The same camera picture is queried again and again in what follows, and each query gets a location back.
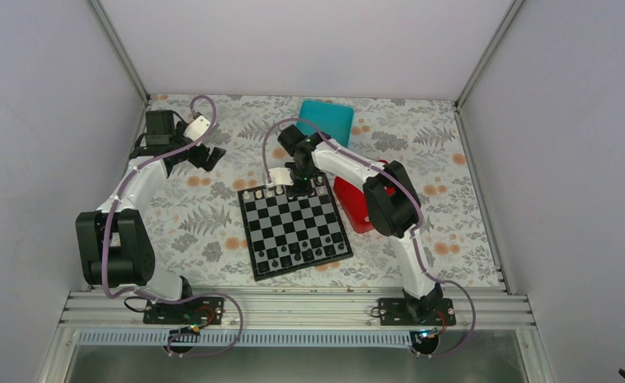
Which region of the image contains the red piece tray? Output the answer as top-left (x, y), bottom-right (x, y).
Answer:
top-left (333, 160), bottom-right (377, 234)

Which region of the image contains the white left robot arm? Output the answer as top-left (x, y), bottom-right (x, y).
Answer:
top-left (76, 110), bottom-right (225, 323)

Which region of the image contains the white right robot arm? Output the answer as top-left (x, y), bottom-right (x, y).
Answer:
top-left (274, 124), bottom-right (443, 325)

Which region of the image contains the black white chessboard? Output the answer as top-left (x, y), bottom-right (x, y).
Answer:
top-left (237, 173), bottom-right (354, 282)

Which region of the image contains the teal square box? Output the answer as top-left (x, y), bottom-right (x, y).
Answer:
top-left (299, 100), bottom-right (354, 147)

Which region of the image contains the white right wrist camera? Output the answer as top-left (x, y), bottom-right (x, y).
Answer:
top-left (265, 167), bottom-right (294, 188)

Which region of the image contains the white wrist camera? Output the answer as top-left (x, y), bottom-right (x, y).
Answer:
top-left (265, 167), bottom-right (294, 188)
top-left (184, 116), bottom-right (211, 141)

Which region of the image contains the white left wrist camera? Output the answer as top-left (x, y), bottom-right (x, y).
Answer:
top-left (184, 116), bottom-right (211, 141)

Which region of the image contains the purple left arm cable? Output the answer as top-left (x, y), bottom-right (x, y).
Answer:
top-left (100, 95), bottom-right (244, 359)

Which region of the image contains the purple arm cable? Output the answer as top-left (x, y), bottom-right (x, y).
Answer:
top-left (100, 95), bottom-right (244, 359)
top-left (261, 116), bottom-right (477, 359)

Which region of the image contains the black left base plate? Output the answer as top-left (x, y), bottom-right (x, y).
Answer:
top-left (142, 296), bottom-right (225, 326)

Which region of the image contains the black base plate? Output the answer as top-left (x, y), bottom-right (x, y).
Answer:
top-left (370, 298), bottom-right (457, 326)
top-left (142, 296), bottom-right (225, 326)

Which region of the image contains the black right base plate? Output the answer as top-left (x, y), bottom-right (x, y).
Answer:
top-left (370, 298), bottom-right (457, 326)

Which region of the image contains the aluminium rail frame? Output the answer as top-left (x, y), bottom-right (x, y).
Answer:
top-left (59, 287), bottom-right (536, 330)

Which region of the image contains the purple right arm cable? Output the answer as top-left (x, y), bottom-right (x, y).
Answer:
top-left (261, 116), bottom-right (477, 359)

